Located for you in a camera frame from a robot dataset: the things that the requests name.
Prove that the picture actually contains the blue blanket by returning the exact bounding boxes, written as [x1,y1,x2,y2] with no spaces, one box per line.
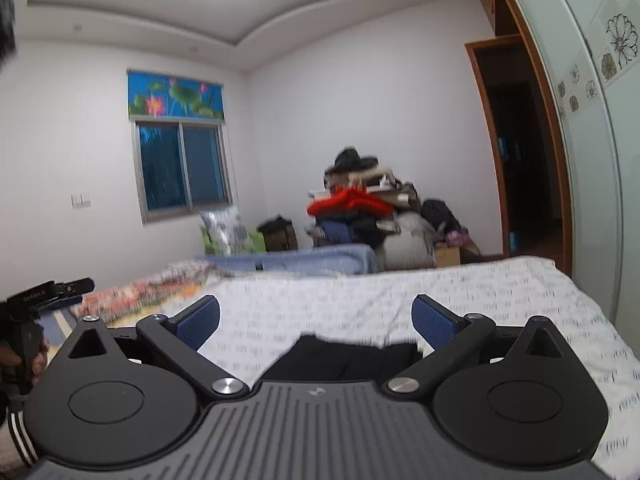
[201,244,383,276]

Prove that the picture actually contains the white wall switch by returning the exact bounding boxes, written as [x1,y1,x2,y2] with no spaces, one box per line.
[70,193,92,209]

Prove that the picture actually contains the window with metal frame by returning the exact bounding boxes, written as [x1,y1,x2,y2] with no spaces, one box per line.
[131,118,236,224]

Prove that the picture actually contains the cardboard box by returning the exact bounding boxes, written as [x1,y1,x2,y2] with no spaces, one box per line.
[435,245,462,268]

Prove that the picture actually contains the black bag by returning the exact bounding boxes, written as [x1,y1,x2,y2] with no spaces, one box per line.
[257,216,298,252]

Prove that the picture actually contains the white script-print bed quilt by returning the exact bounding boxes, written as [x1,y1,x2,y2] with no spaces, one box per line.
[200,257,639,479]

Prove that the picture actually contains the floral white blue pillow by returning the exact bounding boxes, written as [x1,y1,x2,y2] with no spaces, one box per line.
[200,205,248,242]

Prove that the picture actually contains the left hand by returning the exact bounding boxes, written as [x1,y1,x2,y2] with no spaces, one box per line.
[0,336,51,386]

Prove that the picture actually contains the lotus flower picture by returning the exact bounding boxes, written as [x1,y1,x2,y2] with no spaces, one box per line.
[127,70,226,122]

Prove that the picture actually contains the green chair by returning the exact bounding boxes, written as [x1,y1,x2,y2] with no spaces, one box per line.
[201,226,267,256]

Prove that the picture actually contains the brown wooden wardrobe frame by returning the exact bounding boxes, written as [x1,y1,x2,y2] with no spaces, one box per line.
[465,0,573,273]

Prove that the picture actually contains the frosted glass sliding door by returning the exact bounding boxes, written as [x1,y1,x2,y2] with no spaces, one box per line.
[516,0,639,350]

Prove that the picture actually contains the floral colourful quilt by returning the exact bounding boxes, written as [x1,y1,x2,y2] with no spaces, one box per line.
[40,259,233,346]

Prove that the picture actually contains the black pants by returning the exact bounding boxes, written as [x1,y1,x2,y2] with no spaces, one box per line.
[259,335,423,386]

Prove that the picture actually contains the pile of clothes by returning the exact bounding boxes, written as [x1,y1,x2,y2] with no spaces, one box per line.
[306,146,482,271]

